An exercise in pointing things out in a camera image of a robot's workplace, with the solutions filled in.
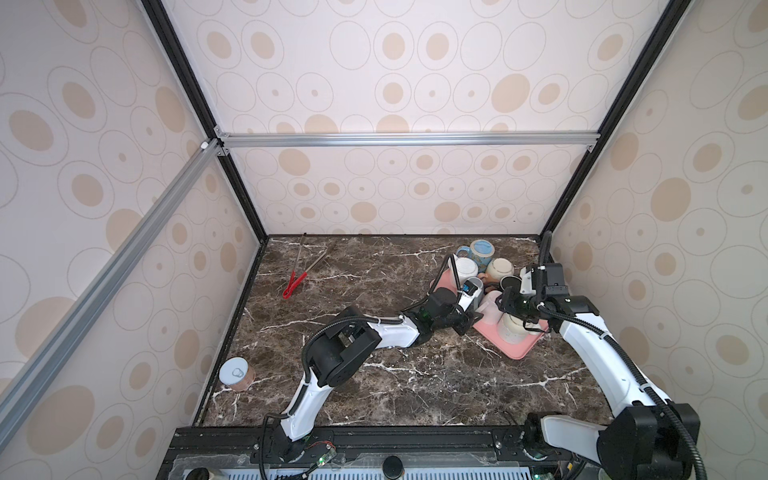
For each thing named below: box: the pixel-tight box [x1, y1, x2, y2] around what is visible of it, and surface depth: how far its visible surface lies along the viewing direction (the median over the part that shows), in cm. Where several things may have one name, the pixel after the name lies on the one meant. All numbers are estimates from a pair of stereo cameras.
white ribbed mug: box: [447, 253, 479, 286], surface depth 102 cm
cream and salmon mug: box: [478, 257, 515, 283], surface depth 102 cm
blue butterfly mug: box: [456, 239, 495, 274], surface depth 104 cm
